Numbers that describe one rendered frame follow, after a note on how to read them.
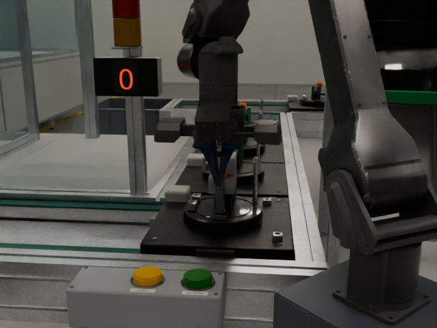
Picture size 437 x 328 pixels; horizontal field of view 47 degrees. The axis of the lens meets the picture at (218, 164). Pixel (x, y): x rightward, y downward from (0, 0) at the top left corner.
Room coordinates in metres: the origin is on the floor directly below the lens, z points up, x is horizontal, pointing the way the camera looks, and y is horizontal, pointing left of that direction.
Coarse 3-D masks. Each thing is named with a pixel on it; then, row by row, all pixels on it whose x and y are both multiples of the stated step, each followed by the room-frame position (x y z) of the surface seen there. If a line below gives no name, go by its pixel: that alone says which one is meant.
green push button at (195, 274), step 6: (192, 270) 0.64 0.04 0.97; (198, 270) 0.64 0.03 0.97; (204, 270) 0.64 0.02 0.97; (186, 276) 0.62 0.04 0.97; (192, 276) 0.62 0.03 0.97; (198, 276) 0.62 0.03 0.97; (204, 276) 0.62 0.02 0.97; (210, 276) 0.62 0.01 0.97; (186, 282) 0.61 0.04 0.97; (192, 282) 0.60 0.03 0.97; (198, 282) 0.60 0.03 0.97; (204, 282) 0.61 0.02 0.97; (210, 282) 0.61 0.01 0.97; (198, 288) 0.60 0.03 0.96
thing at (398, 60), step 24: (384, 0) 0.96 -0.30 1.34; (408, 0) 0.95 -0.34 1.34; (432, 0) 0.94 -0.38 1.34; (384, 24) 0.96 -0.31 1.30; (408, 24) 0.95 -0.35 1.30; (432, 24) 0.94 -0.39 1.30; (384, 48) 0.88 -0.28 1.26; (408, 48) 0.87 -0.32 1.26; (432, 48) 0.86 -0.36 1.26; (384, 72) 0.81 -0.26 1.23; (408, 72) 0.80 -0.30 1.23; (432, 72) 0.80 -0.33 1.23; (408, 96) 0.72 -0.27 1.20; (432, 96) 0.71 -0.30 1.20
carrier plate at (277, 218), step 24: (168, 216) 0.84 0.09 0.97; (264, 216) 0.84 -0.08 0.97; (288, 216) 0.84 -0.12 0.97; (144, 240) 0.74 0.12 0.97; (168, 240) 0.74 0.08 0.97; (192, 240) 0.74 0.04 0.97; (216, 240) 0.74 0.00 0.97; (240, 240) 0.74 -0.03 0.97; (264, 240) 0.74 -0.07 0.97; (288, 240) 0.74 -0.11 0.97
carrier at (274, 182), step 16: (192, 160) 1.17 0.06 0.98; (240, 160) 1.13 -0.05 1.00; (192, 176) 1.08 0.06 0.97; (208, 176) 1.05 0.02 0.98; (240, 176) 1.02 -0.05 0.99; (272, 176) 1.08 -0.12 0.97; (192, 192) 0.98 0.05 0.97; (208, 192) 0.98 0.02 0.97; (240, 192) 0.98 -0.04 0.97; (272, 192) 0.98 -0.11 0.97
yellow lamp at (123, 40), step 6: (114, 24) 0.96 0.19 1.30; (120, 24) 0.95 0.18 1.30; (126, 24) 0.95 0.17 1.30; (132, 24) 0.95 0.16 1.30; (138, 24) 0.96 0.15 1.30; (114, 30) 0.96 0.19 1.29; (120, 30) 0.95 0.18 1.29; (126, 30) 0.95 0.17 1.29; (132, 30) 0.95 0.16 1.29; (138, 30) 0.96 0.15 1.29; (114, 36) 0.96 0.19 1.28; (120, 36) 0.95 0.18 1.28; (126, 36) 0.95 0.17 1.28; (132, 36) 0.95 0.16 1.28; (138, 36) 0.96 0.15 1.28; (114, 42) 0.96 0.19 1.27; (120, 42) 0.95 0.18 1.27; (126, 42) 0.95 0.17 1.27; (132, 42) 0.95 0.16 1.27; (138, 42) 0.96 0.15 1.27
